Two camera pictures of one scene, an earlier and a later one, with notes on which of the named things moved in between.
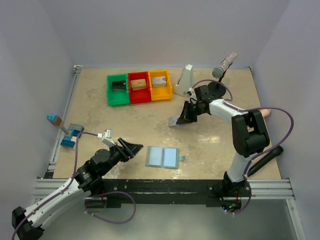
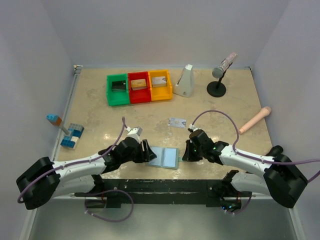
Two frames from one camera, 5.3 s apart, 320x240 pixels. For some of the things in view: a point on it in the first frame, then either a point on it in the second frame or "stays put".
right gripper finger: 189,114 -> 191,154
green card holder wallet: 163,157 stays put
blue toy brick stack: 69,141 stays put
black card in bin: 119,86 stays put
